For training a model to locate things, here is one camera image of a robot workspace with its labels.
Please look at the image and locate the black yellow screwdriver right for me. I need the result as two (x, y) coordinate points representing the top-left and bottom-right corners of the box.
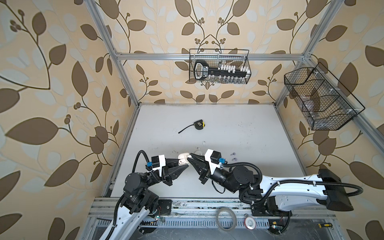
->
(318, 223), (333, 229)

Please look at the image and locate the wire basket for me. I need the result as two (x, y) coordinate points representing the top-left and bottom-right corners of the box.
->
(284, 62), (366, 131)
(189, 48), (252, 85)

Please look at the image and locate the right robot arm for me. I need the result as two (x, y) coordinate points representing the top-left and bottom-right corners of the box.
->
(187, 150), (364, 214)

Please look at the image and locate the small white tape roll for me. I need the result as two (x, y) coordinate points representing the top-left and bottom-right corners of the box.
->
(244, 217), (256, 230)

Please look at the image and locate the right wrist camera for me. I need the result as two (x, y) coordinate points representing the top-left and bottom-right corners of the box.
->
(204, 149), (226, 175)

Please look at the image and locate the black socket set holder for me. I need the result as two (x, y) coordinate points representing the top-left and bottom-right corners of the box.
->
(193, 60), (251, 80)

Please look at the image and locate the right side wire basket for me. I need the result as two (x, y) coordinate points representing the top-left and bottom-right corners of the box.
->
(284, 62), (366, 131)

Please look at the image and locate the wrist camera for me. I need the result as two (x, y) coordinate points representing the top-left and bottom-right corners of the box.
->
(204, 149), (226, 175)
(146, 155), (166, 177)

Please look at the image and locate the rear wire basket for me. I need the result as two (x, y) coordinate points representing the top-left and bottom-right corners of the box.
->
(189, 48), (252, 85)

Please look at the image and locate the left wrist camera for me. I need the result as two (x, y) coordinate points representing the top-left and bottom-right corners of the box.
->
(146, 155), (166, 177)

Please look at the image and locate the grey tape roll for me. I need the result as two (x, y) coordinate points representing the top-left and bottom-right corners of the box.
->
(216, 208), (238, 232)

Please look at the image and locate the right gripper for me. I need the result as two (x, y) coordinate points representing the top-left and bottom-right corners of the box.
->
(190, 153), (239, 195)

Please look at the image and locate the black yellow tape measure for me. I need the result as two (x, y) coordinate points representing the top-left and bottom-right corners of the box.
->
(178, 120), (205, 134)

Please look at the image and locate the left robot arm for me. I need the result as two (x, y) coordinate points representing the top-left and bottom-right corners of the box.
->
(100, 150), (189, 240)

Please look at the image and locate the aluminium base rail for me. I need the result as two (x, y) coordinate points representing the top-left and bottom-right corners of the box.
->
(88, 198), (336, 219)

